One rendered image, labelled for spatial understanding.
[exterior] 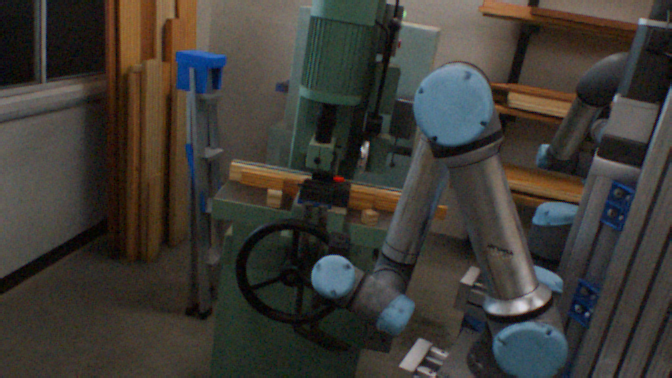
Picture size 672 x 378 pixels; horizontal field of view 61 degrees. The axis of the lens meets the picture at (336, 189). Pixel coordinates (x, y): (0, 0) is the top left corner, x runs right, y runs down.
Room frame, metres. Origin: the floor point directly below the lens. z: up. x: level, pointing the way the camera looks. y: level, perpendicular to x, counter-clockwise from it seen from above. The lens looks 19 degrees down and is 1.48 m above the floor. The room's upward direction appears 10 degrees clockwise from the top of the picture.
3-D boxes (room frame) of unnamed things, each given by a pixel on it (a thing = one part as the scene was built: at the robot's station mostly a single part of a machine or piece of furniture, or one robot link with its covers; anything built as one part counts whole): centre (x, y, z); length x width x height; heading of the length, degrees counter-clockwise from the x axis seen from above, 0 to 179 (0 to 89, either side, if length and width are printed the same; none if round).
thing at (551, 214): (1.46, -0.60, 0.98); 0.13 x 0.12 x 0.14; 81
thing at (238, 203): (1.51, 0.03, 0.87); 0.61 x 0.30 x 0.06; 89
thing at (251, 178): (1.62, -0.02, 0.92); 0.62 x 0.02 x 0.04; 89
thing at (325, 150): (1.64, 0.06, 1.03); 0.14 x 0.07 x 0.09; 179
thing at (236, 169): (1.64, 0.03, 0.93); 0.60 x 0.02 x 0.05; 89
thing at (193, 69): (2.38, 0.59, 0.58); 0.27 x 0.25 x 1.16; 81
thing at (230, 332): (1.74, 0.06, 0.36); 0.58 x 0.45 x 0.71; 179
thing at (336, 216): (1.43, 0.03, 0.92); 0.15 x 0.13 x 0.09; 89
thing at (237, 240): (1.74, 0.06, 0.76); 0.57 x 0.45 x 0.09; 179
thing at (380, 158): (1.80, -0.10, 1.02); 0.09 x 0.07 x 0.12; 89
